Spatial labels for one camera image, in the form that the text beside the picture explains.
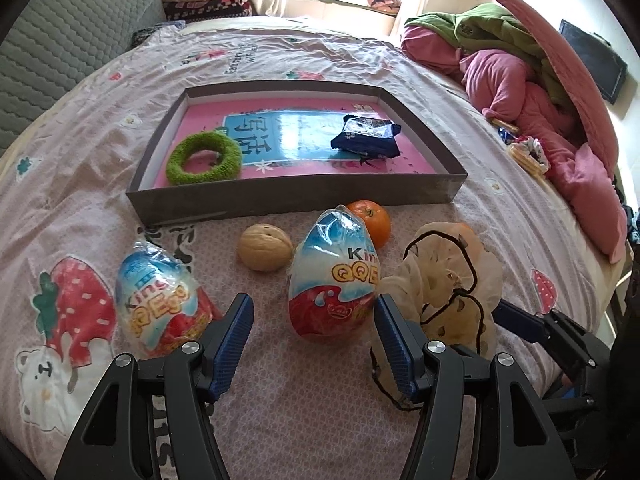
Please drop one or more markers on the brown biscuit packet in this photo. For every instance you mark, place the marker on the brown biscuit packet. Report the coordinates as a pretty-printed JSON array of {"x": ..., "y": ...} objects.
[{"x": 500, "y": 123}]

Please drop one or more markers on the walnut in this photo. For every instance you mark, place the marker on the walnut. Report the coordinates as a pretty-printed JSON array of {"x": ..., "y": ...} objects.
[{"x": 265, "y": 247}]

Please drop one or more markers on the small blue packet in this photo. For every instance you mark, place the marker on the small blue packet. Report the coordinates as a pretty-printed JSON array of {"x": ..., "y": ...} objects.
[{"x": 507, "y": 132}]

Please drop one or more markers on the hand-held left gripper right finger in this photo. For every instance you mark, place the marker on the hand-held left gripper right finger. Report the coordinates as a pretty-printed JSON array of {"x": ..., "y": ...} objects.
[{"x": 395, "y": 350}]

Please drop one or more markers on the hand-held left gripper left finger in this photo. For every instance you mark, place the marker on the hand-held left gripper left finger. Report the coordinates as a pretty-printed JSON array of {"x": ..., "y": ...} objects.
[{"x": 230, "y": 345}]

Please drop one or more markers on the grey shallow cardboard box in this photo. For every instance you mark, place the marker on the grey shallow cardboard box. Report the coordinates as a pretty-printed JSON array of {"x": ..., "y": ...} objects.
[{"x": 225, "y": 205}]

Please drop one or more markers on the grey quilted headboard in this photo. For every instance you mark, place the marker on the grey quilted headboard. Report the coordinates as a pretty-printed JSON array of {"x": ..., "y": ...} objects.
[{"x": 65, "y": 35}]

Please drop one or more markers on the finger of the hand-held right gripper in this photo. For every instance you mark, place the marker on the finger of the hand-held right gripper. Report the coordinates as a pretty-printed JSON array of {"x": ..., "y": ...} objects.
[{"x": 520, "y": 320}]

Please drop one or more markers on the pink quilt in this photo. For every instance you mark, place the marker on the pink quilt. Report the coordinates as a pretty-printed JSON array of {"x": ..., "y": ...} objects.
[{"x": 510, "y": 90}]

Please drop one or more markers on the green blanket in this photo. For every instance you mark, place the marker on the green blanket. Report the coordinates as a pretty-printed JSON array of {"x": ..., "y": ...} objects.
[{"x": 480, "y": 25}]

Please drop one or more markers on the rose quilted mat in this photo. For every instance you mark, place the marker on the rose quilted mat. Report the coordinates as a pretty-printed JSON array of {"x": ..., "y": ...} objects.
[{"x": 560, "y": 60}]

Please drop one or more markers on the yellow biscuit packet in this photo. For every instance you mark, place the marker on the yellow biscuit packet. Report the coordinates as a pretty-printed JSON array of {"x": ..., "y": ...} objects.
[{"x": 527, "y": 156}]

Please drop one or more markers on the dark floral cloth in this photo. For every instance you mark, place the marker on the dark floral cloth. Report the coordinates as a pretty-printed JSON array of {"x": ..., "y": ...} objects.
[{"x": 155, "y": 32}]

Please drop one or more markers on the egg-shaped toy packet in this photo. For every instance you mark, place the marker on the egg-shaped toy packet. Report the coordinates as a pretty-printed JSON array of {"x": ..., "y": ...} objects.
[
  {"x": 330, "y": 280},
  {"x": 155, "y": 305}
]

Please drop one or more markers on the black screen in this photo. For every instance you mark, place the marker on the black screen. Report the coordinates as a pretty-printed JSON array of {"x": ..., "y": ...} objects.
[{"x": 595, "y": 60}]

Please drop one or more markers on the folded patterned cloth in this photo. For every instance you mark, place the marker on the folded patterned cloth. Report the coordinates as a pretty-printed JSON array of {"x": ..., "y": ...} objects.
[{"x": 384, "y": 1}]

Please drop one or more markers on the orange tangerine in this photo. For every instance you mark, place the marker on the orange tangerine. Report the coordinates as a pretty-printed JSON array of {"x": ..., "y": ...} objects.
[{"x": 375, "y": 220}]

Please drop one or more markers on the dark blue snack packet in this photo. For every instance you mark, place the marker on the dark blue snack packet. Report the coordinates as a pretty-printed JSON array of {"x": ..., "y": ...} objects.
[{"x": 365, "y": 137}]

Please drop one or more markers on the dark patterned folded blanket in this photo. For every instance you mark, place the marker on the dark patterned folded blanket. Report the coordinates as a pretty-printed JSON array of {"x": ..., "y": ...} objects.
[{"x": 210, "y": 9}]

